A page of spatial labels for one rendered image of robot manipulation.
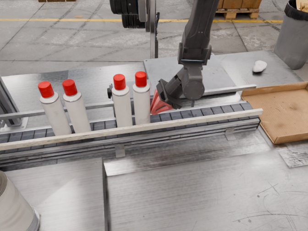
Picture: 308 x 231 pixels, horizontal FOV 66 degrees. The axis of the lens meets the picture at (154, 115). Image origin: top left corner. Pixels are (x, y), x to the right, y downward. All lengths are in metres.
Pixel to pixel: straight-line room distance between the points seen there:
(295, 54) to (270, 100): 1.89
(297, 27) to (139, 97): 2.29
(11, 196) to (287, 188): 0.71
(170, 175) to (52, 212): 0.34
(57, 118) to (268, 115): 0.75
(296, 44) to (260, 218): 2.34
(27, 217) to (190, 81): 0.49
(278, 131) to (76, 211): 0.71
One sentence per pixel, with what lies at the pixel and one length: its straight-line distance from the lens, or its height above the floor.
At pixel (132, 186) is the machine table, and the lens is 0.74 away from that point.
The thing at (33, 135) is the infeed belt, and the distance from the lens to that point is 0.88.
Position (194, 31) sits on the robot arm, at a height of 1.22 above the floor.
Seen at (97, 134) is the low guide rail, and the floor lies 0.91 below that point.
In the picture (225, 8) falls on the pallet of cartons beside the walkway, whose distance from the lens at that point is 4.01.
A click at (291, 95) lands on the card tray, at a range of 1.15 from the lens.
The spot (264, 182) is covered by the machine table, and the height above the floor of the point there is 0.83.
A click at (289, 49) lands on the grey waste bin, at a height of 0.23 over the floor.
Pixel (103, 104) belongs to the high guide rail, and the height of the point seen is 0.96.
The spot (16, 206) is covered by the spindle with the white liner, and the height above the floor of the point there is 1.00.
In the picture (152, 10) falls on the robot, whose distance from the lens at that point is 1.50.
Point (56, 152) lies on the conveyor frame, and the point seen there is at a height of 0.86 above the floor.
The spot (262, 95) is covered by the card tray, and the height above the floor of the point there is 0.83.
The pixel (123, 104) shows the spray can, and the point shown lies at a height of 1.00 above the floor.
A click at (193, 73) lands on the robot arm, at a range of 0.63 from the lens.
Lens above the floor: 1.47
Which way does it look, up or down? 44 degrees down
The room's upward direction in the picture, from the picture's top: straight up
